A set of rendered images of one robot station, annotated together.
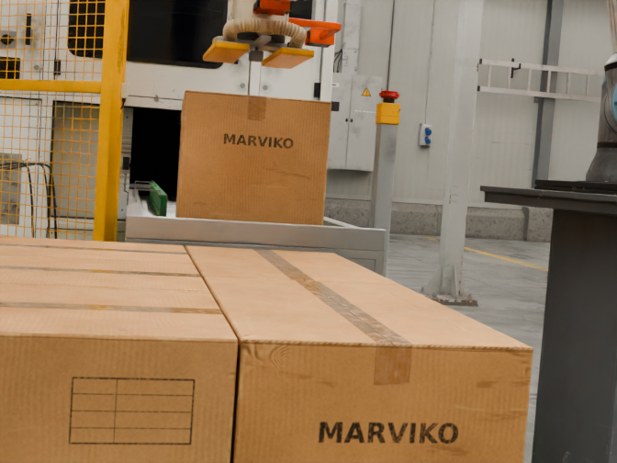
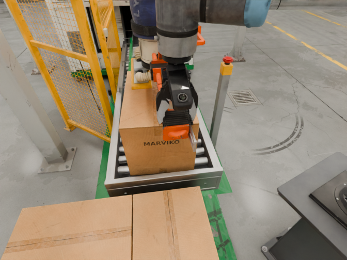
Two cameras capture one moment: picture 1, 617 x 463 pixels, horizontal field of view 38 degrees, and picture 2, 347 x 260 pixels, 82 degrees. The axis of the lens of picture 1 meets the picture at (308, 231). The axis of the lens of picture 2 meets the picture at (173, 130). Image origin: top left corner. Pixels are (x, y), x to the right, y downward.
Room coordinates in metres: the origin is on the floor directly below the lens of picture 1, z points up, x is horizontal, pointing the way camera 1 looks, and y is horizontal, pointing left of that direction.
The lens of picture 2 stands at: (1.69, 0.04, 1.61)
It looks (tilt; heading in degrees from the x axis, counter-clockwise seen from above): 43 degrees down; 4
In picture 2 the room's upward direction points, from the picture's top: straight up
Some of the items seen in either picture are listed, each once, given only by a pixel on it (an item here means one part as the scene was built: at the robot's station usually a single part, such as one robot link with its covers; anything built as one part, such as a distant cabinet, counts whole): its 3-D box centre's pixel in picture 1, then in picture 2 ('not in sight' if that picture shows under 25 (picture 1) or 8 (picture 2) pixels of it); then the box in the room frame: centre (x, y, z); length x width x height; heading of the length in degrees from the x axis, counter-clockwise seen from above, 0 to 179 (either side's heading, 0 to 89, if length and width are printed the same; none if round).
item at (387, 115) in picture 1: (377, 250); (216, 119); (3.03, -0.24, 0.50); 0.07 x 0.07 x 1.00; 12
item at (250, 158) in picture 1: (245, 168); (158, 118); (2.72, 0.21, 0.75); 0.60 x 0.40 x 0.40; 9
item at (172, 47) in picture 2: not in sight; (175, 42); (2.16, 0.07, 1.44); 0.10 x 0.09 x 0.05; 102
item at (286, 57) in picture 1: (286, 53); not in sight; (2.74, 0.10, 1.11); 0.34 x 0.10 x 0.05; 13
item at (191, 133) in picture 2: not in sight; (187, 111); (2.20, 0.03, 1.22); 0.31 x 0.03 x 0.05; 13
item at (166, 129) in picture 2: not in sight; (173, 124); (2.13, 0.07, 1.22); 0.08 x 0.07 x 0.05; 13
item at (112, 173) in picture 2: (132, 223); (122, 90); (3.45, 0.69, 0.50); 2.31 x 0.05 x 0.19; 12
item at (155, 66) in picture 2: (273, 1); (161, 70); (2.48, 0.14, 1.21); 0.10 x 0.08 x 0.06; 103
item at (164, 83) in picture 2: not in sight; (175, 74); (2.17, 0.07, 1.36); 0.09 x 0.08 x 0.12; 12
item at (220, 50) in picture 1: (225, 48); (140, 68); (2.70, 0.29, 1.11); 0.34 x 0.10 x 0.05; 13
